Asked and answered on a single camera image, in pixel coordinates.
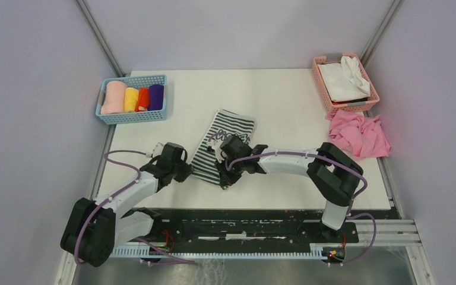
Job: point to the yellow rolled towel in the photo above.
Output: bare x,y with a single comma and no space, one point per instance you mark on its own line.
130,99

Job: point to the green white striped towel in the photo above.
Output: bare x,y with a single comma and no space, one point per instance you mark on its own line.
207,154

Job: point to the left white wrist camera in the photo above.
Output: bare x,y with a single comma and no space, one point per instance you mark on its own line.
157,150

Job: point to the white folded cloth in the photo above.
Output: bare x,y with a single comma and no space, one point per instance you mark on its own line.
344,81

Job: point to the pink plastic basket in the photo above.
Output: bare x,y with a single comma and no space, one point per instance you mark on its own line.
350,106

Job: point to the purple towel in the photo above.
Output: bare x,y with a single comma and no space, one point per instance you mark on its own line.
156,97

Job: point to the red rolled towel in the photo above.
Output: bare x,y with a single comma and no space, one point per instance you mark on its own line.
143,100

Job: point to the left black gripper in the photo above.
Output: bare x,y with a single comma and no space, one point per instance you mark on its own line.
186,170

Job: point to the pink rolled towel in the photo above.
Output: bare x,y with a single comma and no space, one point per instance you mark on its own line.
114,98

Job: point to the pink crumpled towel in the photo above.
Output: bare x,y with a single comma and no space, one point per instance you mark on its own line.
363,137

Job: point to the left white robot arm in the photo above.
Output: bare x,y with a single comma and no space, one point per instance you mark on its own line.
97,226

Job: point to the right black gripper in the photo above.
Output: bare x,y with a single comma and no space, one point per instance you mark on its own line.
226,179

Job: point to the aluminium frame rails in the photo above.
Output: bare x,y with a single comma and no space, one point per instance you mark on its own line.
337,256

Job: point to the blue plastic basket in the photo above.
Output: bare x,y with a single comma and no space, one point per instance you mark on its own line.
133,117

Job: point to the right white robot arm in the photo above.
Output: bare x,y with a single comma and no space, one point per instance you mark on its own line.
336,176

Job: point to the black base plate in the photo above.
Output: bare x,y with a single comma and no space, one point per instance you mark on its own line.
261,232

